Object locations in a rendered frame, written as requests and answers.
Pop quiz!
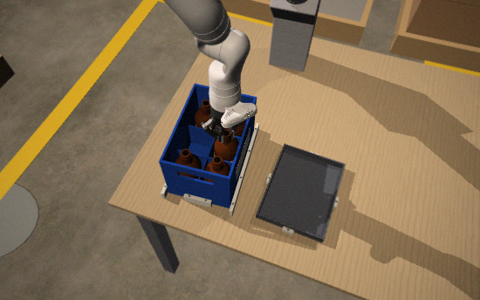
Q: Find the dark blue crate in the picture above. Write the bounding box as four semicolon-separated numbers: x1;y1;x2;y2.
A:
159;92;255;208

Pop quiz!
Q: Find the brown glass bottle with cream label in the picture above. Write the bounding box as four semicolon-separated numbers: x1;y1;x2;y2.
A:
214;129;239;162

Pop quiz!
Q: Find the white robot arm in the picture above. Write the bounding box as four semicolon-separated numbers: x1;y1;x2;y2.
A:
163;0;257;128

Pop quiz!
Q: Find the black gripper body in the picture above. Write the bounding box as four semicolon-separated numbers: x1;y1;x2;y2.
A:
209;105;224;126

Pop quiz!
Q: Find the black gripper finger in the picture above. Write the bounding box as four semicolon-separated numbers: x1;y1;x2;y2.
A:
229;121;244;139
201;117;226;143

